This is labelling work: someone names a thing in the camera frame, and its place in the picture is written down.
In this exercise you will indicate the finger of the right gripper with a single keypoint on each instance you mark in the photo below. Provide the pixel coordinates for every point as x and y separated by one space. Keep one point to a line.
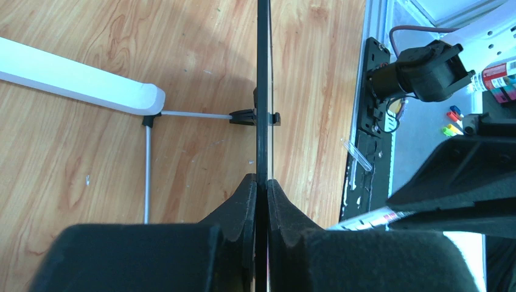
467 184

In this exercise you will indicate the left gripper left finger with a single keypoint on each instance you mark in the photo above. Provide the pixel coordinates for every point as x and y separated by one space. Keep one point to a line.
95 257

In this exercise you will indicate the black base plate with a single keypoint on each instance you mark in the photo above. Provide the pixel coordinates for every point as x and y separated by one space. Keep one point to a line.
364 190

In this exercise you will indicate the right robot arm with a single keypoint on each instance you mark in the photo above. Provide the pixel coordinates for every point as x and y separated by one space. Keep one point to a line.
433 73

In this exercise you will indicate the green whiteboard marker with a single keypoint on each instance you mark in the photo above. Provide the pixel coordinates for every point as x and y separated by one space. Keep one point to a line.
369 220

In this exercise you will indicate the white rack foot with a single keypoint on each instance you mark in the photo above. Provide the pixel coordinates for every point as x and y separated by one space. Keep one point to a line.
28 66

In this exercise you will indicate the clear plastic tube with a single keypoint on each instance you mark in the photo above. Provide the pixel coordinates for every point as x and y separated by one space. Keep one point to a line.
358 157

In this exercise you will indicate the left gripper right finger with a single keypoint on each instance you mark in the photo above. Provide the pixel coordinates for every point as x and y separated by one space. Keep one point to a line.
305 257

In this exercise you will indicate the white whiteboard black frame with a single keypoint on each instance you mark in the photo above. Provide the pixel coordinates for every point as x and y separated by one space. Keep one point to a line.
250 117

